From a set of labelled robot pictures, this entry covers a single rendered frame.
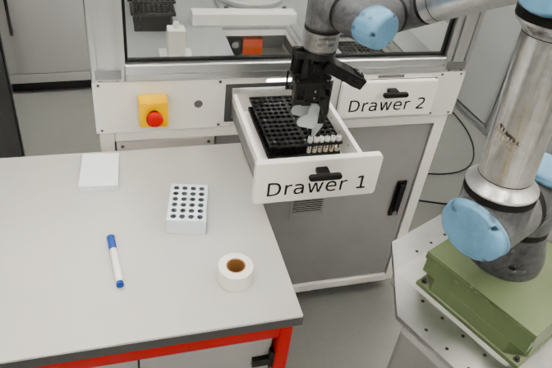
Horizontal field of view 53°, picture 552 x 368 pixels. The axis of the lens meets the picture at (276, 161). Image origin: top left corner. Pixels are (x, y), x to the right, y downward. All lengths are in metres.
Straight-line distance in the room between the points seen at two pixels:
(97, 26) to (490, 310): 1.00
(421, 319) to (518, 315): 0.18
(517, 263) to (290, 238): 0.89
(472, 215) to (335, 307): 1.25
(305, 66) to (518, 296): 0.60
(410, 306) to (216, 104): 0.69
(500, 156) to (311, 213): 0.99
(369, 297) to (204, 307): 1.18
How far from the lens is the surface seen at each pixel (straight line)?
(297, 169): 1.18
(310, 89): 1.17
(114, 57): 1.36
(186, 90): 1.41
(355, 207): 1.85
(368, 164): 1.24
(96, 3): 1.30
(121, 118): 1.44
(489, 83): 3.33
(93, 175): 1.37
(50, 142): 2.88
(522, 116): 0.86
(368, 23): 1.02
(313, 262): 1.97
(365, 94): 1.54
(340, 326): 2.07
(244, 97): 1.47
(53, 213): 1.31
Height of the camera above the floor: 1.62
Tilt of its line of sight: 36 degrees down
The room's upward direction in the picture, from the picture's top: 8 degrees clockwise
